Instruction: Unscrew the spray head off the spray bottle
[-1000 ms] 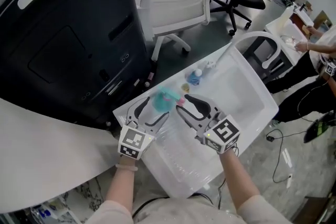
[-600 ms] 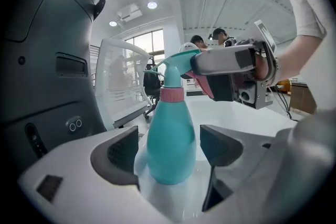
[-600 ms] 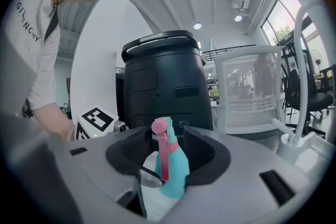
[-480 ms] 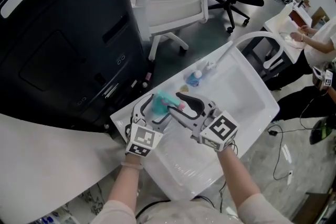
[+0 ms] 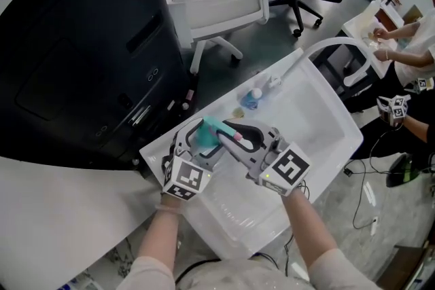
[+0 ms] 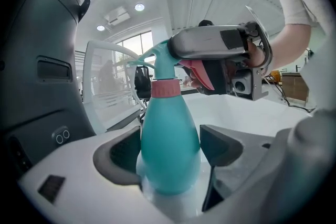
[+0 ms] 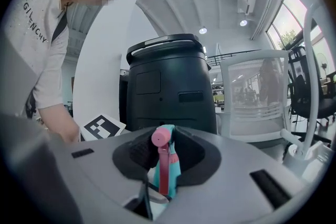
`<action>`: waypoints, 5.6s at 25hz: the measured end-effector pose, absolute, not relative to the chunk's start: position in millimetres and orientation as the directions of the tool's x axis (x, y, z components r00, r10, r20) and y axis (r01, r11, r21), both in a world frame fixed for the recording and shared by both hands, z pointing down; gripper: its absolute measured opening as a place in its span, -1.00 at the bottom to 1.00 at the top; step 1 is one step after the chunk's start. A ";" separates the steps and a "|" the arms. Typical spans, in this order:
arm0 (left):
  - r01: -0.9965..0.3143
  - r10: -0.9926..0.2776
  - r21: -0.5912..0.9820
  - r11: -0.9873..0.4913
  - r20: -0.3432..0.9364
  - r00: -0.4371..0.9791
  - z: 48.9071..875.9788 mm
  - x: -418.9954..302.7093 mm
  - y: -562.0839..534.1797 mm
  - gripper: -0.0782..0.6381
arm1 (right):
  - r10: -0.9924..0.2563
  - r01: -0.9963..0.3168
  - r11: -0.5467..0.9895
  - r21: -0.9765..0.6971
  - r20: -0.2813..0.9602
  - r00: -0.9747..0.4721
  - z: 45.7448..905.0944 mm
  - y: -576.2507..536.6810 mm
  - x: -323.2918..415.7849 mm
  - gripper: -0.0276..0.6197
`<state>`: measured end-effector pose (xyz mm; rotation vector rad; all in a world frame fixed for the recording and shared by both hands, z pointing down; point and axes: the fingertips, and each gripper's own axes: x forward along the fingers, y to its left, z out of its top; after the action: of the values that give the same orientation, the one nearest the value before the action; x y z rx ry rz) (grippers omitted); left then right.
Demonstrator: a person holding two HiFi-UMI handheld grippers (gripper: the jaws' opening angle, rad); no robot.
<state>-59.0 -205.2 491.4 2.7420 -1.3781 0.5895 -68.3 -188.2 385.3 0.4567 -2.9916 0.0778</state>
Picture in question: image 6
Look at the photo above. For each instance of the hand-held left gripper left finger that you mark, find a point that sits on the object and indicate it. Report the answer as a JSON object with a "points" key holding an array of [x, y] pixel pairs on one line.
{"points": [[78, 178]]}

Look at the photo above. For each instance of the round ceiling light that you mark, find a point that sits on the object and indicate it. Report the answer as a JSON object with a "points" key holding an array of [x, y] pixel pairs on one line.
{"points": [[100, 28], [139, 7]]}

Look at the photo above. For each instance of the wooden cabinet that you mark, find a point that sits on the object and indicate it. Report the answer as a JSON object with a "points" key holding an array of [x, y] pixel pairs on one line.
{"points": [[295, 89]]}

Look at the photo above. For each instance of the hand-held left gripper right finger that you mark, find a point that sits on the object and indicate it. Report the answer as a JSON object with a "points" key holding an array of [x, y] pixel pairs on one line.
{"points": [[252, 160]]}

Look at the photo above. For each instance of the tall dark grey cabinet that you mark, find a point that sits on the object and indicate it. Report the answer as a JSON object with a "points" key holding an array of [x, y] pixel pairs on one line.
{"points": [[39, 60]]}

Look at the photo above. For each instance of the person's right forearm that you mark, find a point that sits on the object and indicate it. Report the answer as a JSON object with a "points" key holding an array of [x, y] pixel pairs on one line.
{"points": [[291, 47]]}

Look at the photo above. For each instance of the person's right hand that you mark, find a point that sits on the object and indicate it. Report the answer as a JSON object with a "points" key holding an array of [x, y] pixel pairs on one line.
{"points": [[256, 56]]}

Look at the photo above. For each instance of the teal spray bottle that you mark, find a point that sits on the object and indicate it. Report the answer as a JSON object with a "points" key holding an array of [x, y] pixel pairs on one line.
{"points": [[170, 144]]}

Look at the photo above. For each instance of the black office chair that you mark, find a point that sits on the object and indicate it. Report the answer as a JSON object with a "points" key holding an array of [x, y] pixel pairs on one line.
{"points": [[141, 84]]}

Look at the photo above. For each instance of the ceiling air unit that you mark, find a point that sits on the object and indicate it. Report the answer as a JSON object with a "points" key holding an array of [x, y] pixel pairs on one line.
{"points": [[117, 16]]}

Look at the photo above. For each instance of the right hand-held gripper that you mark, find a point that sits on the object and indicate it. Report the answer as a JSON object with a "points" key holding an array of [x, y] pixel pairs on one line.
{"points": [[256, 84]]}

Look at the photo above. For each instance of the white mesh chair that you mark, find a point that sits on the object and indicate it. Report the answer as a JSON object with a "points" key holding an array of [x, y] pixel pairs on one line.
{"points": [[105, 86]]}

